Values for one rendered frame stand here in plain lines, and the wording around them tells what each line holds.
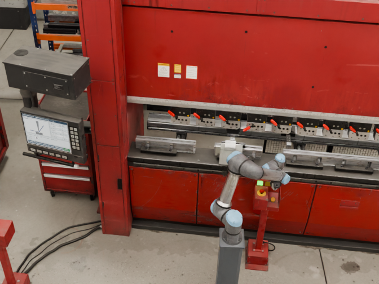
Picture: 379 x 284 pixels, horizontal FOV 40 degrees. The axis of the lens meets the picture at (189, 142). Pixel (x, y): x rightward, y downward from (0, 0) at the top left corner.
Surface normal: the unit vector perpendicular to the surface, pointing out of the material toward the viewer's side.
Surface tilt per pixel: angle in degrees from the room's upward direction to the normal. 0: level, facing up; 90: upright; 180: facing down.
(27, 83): 90
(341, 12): 90
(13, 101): 0
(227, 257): 90
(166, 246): 0
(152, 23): 90
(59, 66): 0
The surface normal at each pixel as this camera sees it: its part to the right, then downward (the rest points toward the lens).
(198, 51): -0.11, 0.62
